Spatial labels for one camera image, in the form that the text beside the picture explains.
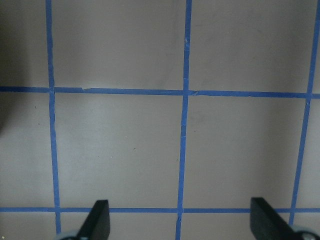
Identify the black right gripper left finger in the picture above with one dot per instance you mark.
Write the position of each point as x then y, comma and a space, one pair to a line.
97, 225

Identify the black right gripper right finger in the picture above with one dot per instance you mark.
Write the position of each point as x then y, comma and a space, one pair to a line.
267, 224

